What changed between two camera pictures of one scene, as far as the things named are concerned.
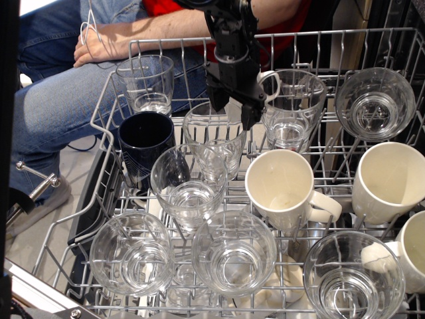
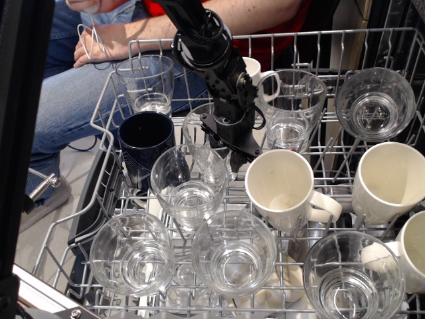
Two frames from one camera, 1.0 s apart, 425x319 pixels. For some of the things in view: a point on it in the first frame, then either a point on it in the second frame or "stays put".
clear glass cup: x=131 y=254 stays put
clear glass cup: x=148 y=80 stays put
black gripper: x=234 y=74 to x=230 y=126
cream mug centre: x=279 y=182 stays put
